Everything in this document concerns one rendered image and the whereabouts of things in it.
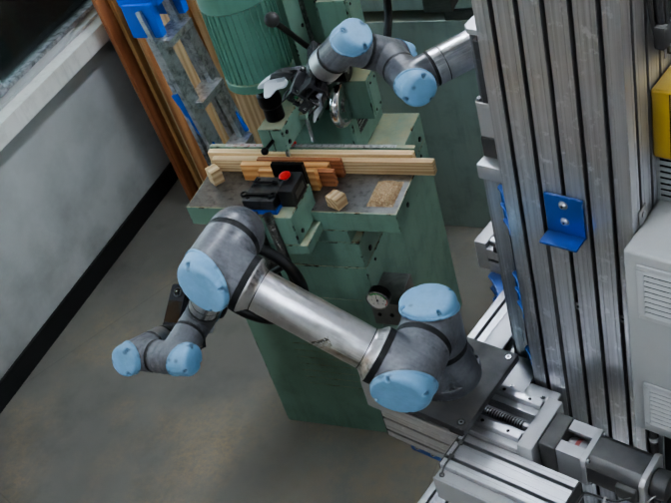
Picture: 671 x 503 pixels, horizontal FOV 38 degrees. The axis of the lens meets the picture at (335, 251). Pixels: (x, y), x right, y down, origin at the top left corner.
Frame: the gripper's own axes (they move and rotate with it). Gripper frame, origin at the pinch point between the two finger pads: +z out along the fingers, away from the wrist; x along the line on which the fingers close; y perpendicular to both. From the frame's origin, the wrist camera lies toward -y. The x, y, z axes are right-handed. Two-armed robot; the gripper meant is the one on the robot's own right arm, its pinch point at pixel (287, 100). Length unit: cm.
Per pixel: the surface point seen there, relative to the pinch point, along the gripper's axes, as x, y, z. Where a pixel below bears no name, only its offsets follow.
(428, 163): 39.9, -3.8, 1.7
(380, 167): 32.2, -3.5, 12.3
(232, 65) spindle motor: -13.2, -7.8, 8.5
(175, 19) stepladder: -21, -72, 91
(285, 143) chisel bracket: 8.8, -3.2, 21.6
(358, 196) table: 29.4, 5.6, 14.8
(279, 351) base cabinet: 42, 29, 77
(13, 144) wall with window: -51, -33, 149
